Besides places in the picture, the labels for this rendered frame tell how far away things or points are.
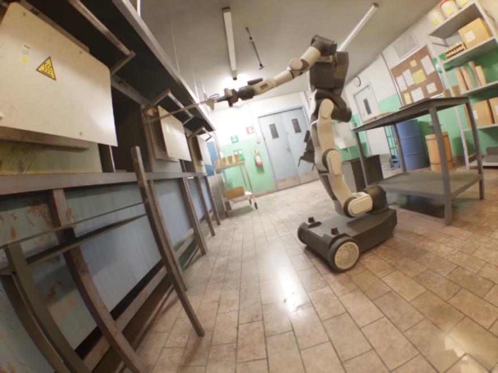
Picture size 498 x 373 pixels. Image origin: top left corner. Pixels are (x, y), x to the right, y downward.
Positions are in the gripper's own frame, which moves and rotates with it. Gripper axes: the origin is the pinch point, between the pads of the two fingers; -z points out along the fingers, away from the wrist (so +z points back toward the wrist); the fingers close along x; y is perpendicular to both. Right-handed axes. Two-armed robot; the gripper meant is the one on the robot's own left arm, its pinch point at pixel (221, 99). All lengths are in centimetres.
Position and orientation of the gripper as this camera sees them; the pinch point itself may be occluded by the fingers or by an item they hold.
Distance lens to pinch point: 124.9
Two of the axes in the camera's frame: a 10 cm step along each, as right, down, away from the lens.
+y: -0.2, 0.7, -10.0
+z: 9.7, -2.5, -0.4
